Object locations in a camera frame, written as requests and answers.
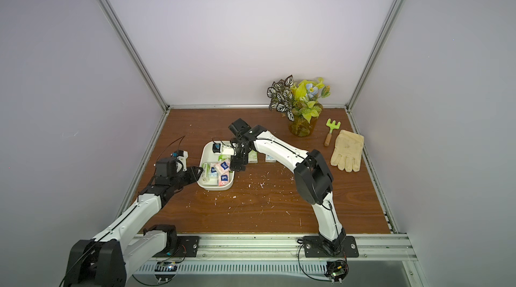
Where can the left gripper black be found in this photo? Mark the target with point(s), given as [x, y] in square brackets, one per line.
[193, 174]

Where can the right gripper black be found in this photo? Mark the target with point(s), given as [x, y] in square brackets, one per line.
[238, 156]

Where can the green pocket tissue pack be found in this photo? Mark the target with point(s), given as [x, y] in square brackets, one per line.
[253, 157]

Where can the white plastic storage box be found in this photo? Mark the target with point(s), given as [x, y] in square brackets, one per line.
[215, 162]

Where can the pink pocket tissue pack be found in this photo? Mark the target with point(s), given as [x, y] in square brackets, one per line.
[223, 166]

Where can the blue pocket tissue pack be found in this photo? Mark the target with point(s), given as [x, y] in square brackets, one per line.
[270, 159]

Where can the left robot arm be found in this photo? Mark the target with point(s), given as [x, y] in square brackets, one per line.
[114, 254]

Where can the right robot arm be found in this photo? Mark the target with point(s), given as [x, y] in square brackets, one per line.
[312, 176]

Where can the green edge tissue pack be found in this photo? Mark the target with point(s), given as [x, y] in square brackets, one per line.
[206, 172]

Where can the pink barcode tissue pack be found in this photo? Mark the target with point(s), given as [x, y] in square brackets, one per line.
[223, 179]

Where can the blue tempo tissue pack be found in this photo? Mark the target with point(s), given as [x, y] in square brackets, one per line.
[212, 171]

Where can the potted artificial plant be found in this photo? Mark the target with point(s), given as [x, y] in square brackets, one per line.
[299, 101]

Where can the green toy garden rake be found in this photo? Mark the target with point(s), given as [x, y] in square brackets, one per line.
[333, 125]

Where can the left circuit board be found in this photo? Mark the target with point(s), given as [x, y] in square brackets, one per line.
[165, 271]

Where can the circuit board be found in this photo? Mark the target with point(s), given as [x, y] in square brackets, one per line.
[337, 271]
[165, 271]

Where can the beige work glove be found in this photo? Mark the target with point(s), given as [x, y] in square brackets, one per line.
[348, 151]

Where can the right circuit board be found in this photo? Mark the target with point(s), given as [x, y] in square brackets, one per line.
[337, 271]

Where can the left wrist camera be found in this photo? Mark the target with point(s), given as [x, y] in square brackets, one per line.
[181, 156]

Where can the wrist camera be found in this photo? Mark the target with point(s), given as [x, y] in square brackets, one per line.
[222, 149]
[181, 156]

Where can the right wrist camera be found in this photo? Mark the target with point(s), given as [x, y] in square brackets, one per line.
[222, 149]

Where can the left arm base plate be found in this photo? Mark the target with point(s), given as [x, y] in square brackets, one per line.
[186, 246]

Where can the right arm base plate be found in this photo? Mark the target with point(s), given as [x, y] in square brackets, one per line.
[316, 246]

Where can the aluminium front rail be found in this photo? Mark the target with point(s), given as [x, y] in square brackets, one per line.
[287, 246]

